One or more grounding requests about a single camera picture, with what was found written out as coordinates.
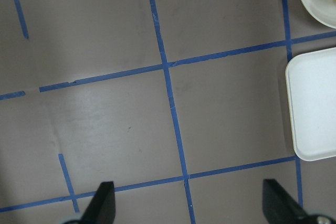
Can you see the white rectangular tray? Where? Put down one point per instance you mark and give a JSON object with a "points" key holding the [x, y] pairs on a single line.
{"points": [[310, 82]]}

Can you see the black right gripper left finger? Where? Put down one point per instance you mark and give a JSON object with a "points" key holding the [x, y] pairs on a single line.
{"points": [[102, 207]]}

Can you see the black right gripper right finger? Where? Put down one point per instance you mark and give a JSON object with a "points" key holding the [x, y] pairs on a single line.
{"points": [[280, 207]]}

